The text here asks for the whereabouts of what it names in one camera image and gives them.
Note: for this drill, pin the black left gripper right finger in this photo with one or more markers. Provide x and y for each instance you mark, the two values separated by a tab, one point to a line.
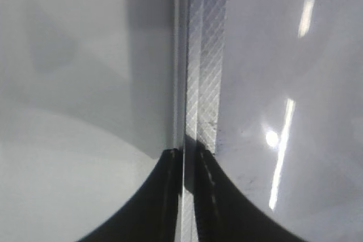
222	212

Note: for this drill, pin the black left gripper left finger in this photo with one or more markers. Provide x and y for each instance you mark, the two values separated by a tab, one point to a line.
151	213

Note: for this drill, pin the white whiteboard with grey frame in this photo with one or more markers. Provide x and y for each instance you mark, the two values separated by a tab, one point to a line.
274	91

